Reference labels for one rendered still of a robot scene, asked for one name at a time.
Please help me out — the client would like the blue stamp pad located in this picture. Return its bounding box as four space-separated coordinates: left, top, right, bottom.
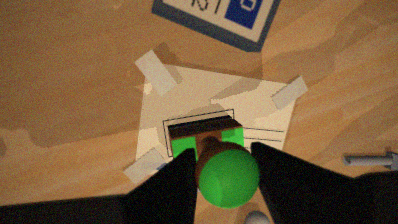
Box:
151 0 281 53

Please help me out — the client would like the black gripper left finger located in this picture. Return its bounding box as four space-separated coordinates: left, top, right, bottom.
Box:
0 148 197 224

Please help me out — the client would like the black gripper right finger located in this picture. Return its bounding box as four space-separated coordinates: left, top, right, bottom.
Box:
250 141 398 224

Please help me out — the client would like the cream paper card taped to bench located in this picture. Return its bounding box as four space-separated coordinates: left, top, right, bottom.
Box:
123 50 309 184

